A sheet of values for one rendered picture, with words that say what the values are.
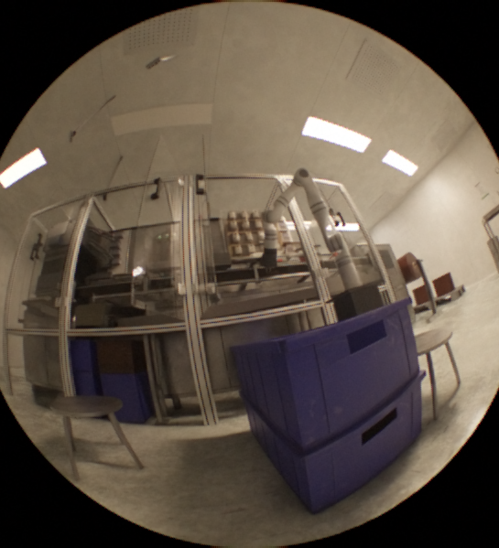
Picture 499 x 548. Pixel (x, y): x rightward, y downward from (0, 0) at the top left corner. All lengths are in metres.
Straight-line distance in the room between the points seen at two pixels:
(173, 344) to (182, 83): 2.41
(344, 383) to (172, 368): 1.20
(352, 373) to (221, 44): 2.40
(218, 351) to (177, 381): 0.37
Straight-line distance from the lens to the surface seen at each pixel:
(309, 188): 1.08
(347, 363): 0.36
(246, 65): 2.31
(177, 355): 1.38
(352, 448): 0.44
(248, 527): 0.53
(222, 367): 1.37
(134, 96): 2.42
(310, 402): 0.33
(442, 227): 5.11
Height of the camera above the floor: 0.43
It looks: 20 degrees up
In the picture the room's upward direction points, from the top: 12 degrees counter-clockwise
